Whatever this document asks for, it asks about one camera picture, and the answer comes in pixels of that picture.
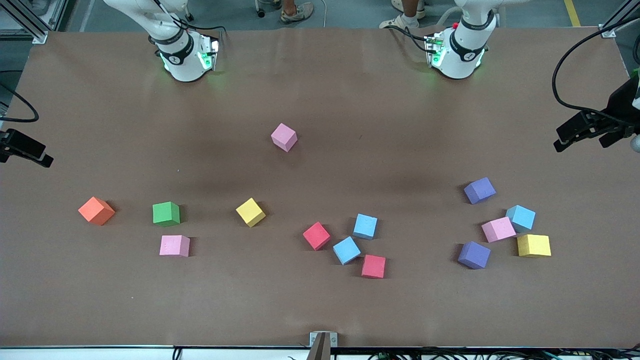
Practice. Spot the green object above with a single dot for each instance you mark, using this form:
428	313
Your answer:
636	74

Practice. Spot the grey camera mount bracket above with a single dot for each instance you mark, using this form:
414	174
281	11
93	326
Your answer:
323	345

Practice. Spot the white sneaker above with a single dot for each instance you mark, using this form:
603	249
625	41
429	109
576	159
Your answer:
400	4
400	22

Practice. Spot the grey sneaker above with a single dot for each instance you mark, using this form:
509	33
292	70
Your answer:
300	12

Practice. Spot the blue foam block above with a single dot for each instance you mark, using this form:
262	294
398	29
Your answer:
365	226
346	250
521	217

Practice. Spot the orange foam block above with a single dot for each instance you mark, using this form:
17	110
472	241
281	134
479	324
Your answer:
96	210

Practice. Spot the yellow foam block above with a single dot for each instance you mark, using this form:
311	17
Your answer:
533	245
250	211

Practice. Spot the red foam block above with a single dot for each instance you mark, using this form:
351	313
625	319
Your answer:
373	265
316	235

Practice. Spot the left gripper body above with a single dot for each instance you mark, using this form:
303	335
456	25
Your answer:
621	106

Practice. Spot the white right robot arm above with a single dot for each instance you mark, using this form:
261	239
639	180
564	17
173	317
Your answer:
185	67

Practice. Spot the green foam block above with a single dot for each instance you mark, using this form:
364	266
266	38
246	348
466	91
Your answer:
165	213

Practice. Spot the aluminium frame post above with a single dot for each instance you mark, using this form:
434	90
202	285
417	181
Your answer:
35	30
617	22

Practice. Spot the purple foam block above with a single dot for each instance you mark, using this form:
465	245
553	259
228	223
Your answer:
479	190
473	254

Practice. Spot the pink foam block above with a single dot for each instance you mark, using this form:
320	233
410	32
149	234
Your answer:
284	136
498	229
174	245

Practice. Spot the brown table cover sheet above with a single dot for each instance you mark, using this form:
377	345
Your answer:
200	300

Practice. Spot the black chair caster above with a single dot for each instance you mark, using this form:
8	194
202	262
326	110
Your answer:
260	12

